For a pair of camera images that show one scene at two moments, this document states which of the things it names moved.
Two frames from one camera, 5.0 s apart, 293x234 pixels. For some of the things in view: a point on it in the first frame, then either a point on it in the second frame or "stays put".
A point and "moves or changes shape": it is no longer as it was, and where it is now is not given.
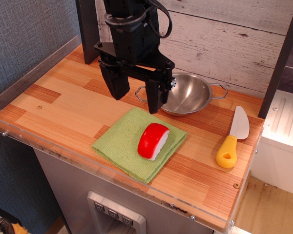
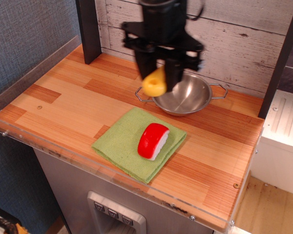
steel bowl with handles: [193, 92] stays put
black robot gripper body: [138, 46] to [163, 29]
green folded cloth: [119, 144] stays put
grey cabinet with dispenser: [92, 202] stays put
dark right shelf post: [292, 31] stays put
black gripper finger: [157, 90] to [174, 69]
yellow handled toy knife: [240, 129] moves or changes shape
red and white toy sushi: [153, 140] stays put
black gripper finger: [116, 80] to [146, 61]
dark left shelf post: [88, 21] stays put
